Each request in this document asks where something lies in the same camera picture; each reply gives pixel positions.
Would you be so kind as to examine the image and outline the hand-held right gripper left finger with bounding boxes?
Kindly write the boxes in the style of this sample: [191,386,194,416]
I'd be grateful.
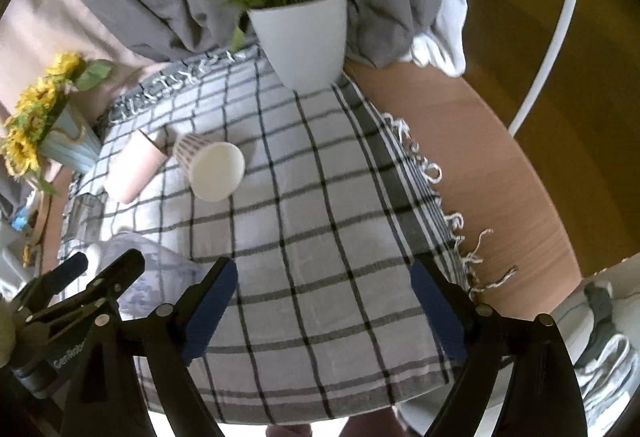
[61,258,239,437]

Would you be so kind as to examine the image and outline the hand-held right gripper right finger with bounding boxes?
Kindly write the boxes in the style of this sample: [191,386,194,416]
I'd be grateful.
[410,259,589,437]

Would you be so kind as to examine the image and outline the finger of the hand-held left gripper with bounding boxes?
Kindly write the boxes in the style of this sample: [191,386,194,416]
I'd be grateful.
[24,249,146,326]
[9,252,90,314]

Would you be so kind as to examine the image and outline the striped white paper cup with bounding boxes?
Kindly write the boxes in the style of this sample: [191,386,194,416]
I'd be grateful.
[172,132,246,202]

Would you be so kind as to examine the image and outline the pink cup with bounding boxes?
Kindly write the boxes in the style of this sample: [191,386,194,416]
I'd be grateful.
[103,129,170,204]

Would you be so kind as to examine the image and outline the clear plastic bag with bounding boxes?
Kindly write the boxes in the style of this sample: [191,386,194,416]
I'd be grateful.
[87,232,212,324]

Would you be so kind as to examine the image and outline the sunflowers in blue vase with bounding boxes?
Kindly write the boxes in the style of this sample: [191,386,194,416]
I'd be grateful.
[0,51,114,196]

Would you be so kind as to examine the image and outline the checkered white tablecloth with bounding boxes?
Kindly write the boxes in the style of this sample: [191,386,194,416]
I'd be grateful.
[57,44,519,426]

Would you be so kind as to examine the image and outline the grey and white cloth pile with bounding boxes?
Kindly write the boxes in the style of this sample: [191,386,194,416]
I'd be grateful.
[550,254,640,419]

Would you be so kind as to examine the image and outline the green plant in white pot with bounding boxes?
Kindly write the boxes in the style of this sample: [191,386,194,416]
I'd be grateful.
[220,0,367,89]

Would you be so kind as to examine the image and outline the white curved tube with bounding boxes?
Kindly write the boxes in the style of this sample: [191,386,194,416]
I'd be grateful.
[507,0,587,136]

